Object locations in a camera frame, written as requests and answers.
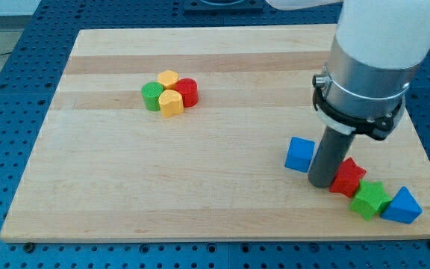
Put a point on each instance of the blue cube block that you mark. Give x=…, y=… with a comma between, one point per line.
x=299, y=154

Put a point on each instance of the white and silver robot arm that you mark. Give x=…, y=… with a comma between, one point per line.
x=376, y=51

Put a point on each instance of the red star block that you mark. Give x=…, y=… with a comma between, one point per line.
x=347, y=178

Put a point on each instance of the green star block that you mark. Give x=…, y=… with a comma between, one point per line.
x=370, y=199

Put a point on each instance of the light wooden board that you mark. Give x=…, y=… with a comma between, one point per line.
x=105, y=169

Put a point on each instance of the yellow heart block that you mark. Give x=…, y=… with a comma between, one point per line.
x=171, y=103

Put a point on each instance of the red cylinder block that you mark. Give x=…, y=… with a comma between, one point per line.
x=188, y=88

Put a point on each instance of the yellow hexagon block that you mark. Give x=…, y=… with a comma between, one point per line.
x=168, y=79

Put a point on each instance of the green cylinder block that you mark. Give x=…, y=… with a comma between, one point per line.
x=151, y=92

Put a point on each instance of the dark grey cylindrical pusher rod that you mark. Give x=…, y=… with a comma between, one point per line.
x=330, y=154

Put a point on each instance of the blue triangle block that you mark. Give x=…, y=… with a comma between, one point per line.
x=404, y=208

